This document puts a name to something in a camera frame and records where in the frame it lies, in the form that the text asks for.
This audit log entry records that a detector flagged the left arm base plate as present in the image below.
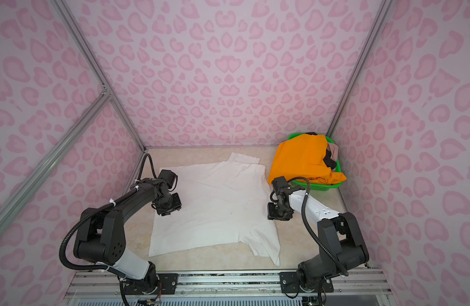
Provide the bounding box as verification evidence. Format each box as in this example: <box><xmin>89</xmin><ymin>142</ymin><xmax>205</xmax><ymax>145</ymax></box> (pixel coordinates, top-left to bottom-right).
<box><xmin>124</xmin><ymin>273</ymin><xmax>179</xmax><ymax>295</ymax></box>

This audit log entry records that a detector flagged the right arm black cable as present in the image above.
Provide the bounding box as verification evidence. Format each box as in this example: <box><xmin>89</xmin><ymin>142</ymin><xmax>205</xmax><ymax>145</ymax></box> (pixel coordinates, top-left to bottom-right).
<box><xmin>286</xmin><ymin>176</ymin><xmax>350</xmax><ymax>277</ymax></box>

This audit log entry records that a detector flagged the pink beige garment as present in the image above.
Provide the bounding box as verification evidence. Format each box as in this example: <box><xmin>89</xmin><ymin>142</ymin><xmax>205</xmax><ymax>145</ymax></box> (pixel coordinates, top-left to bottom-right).
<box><xmin>327</xmin><ymin>142</ymin><xmax>339</xmax><ymax>161</ymax></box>

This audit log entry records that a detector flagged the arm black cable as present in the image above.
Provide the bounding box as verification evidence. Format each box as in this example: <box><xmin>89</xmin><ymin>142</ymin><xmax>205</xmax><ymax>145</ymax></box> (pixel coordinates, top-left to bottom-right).
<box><xmin>286</xmin><ymin>176</ymin><xmax>350</xmax><ymax>277</ymax></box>
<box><xmin>58</xmin><ymin>152</ymin><xmax>157</xmax><ymax>272</ymax></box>

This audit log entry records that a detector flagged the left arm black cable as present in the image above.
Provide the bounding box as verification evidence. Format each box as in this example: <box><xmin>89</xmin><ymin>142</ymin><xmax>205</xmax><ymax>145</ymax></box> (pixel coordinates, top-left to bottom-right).
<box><xmin>58</xmin><ymin>152</ymin><xmax>157</xmax><ymax>272</ymax></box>

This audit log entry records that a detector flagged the black garment in basket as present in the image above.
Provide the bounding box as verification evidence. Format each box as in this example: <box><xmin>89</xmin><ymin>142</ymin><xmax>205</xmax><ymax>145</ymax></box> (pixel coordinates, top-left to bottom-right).
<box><xmin>323</xmin><ymin>149</ymin><xmax>337</xmax><ymax>170</ymax></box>

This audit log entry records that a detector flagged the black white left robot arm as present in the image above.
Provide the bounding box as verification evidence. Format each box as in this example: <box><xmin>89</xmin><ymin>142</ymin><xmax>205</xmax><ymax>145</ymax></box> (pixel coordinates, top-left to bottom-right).
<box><xmin>69</xmin><ymin>170</ymin><xmax>181</xmax><ymax>294</ymax></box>

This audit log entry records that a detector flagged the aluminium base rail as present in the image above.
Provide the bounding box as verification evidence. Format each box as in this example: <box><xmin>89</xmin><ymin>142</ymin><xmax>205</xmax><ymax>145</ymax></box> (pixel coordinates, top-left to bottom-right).
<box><xmin>64</xmin><ymin>269</ymin><xmax>392</xmax><ymax>302</ymax></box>

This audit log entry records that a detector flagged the orange garment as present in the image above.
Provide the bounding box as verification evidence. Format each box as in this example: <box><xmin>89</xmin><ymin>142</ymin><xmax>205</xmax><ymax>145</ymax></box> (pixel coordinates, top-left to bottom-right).
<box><xmin>268</xmin><ymin>134</ymin><xmax>347</xmax><ymax>184</ymax></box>

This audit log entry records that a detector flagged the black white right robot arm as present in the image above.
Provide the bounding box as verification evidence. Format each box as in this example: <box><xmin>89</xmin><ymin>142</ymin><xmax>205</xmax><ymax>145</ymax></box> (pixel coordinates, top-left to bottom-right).
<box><xmin>268</xmin><ymin>177</ymin><xmax>370</xmax><ymax>290</ymax></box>

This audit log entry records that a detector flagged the green laundry basket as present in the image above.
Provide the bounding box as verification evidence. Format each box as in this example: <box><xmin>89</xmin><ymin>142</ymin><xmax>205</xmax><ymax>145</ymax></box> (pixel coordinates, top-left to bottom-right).
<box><xmin>287</xmin><ymin>132</ymin><xmax>346</xmax><ymax>191</ymax></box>

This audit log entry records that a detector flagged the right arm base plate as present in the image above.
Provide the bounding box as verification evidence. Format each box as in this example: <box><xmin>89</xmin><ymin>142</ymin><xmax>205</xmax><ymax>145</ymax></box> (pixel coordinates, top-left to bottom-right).
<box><xmin>279</xmin><ymin>271</ymin><xmax>334</xmax><ymax>295</ymax></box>

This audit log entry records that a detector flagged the white t-shirt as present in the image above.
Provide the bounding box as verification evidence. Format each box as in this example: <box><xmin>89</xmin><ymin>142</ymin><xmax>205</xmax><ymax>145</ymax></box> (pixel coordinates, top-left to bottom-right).
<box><xmin>148</xmin><ymin>153</ymin><xmax>281</xmax><ymax>265</ymax></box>

